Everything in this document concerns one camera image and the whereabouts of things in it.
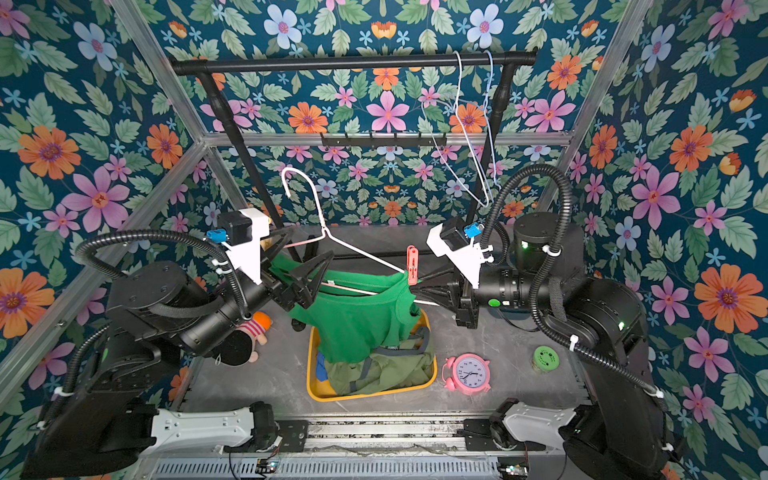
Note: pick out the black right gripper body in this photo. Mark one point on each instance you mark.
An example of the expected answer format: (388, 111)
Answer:
(465, 300)

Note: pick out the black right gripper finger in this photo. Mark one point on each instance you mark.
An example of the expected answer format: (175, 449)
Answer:
(432, 296)
(441, 276)

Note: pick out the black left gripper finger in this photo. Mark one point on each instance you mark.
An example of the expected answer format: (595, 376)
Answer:
(287, 234)
(307, 279)

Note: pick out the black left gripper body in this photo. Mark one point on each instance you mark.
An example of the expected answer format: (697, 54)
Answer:
(278, 292)

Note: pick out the pink wire hanger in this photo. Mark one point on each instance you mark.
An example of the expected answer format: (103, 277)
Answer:
(326, 233)

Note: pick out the red clothespin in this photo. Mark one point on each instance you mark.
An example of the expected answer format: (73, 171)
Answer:
(412, 259)

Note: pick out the green tank top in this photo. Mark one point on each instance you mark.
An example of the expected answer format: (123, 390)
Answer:
(356, 313)

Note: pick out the olive grey tank top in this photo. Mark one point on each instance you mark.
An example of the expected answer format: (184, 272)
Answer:
(410, 365)

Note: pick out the white wire hanger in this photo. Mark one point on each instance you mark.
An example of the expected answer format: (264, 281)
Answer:
(492, 120)
(462, 111)

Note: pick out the blue tank top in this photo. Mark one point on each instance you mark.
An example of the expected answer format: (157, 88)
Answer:
(321, 374)

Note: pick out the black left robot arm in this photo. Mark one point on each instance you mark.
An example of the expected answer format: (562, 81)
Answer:
(96, 423)

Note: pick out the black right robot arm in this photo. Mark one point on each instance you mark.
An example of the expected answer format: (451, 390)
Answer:
(620, 431)

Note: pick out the pink alarm clock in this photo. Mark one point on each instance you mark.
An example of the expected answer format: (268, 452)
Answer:
(468, 374)

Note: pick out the doll with striped shirt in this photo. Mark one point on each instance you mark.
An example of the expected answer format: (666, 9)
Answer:
(241, 345)

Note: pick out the green round smiley toy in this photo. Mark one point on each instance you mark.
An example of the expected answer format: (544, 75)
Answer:
(545, 359)

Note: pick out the yellow plastic tray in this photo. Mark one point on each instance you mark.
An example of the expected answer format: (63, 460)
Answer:
(322, 392)

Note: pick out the black clothes rack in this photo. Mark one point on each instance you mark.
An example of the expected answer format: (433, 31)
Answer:
(205, 69)

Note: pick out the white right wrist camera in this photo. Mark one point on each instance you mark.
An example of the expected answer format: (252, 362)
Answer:
(460, 243)

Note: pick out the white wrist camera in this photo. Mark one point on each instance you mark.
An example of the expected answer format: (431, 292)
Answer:
(239, 233)
(460, 243)

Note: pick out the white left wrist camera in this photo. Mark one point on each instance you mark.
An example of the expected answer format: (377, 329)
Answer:
(239, 233)

